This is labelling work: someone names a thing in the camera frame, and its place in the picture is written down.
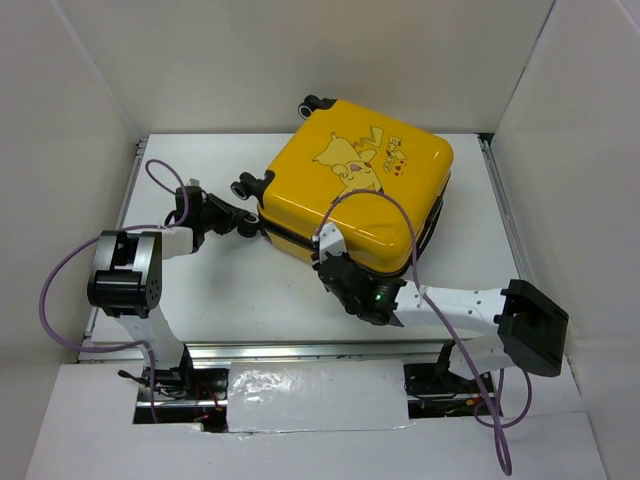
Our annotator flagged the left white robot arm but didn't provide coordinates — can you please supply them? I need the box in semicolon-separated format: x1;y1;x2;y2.
87;185;261;399

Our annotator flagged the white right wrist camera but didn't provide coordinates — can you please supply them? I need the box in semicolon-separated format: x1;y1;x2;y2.
312;222;347;262

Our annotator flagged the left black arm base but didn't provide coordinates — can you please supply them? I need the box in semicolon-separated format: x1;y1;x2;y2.
118;368;230;433

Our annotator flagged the yellow suitcase with grey lining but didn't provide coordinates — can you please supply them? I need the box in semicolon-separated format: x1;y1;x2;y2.
230;95;454;276

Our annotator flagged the white foil cover sheet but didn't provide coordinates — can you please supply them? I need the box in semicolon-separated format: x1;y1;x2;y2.
227;359;410;433

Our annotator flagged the aluminium front rail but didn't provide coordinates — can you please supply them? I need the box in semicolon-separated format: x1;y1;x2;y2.
75;337;557;364

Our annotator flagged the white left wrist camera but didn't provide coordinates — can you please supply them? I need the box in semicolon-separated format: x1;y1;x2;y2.
187;178;201;190

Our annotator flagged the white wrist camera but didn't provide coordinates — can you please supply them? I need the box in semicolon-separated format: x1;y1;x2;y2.
187;178;201;190
312;222;347;262

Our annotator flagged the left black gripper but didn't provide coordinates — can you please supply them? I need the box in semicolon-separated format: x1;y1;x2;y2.
198;193;251;236

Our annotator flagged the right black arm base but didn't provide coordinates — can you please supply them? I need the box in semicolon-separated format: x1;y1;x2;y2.
403;341;489;420

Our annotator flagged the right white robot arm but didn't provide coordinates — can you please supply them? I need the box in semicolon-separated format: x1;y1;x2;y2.
313;253;569;392

